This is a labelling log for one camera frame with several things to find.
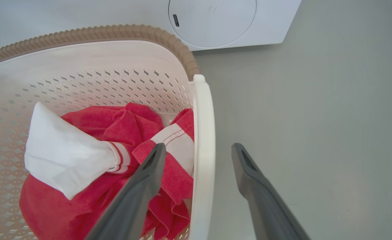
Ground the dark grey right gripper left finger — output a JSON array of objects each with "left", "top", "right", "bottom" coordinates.
[{"left": 85, "top": 143, "right": 167, "bottom": 240}]

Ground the white perforated laundry basket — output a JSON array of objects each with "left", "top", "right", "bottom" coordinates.
[{"left": 0, "top": 24, "right": 216, "bottom": 240}]

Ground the white washing machine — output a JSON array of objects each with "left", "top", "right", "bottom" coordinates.
[{"left": 164, "top": 0, "right": 302, "bottom": 51}]

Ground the red and white garment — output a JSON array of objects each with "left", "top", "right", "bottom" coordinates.
[{"left": 19, "top": 102, "right": 195, "bottom": 240}]

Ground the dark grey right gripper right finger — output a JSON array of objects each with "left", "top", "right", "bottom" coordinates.
[{"left": 231, "top": 143, "right": 311, "bottom": 240}]

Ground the round washing machine door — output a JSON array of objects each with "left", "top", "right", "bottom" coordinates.
[{"left": 168, "top": 0, "right": 257, "bottom": 48}]

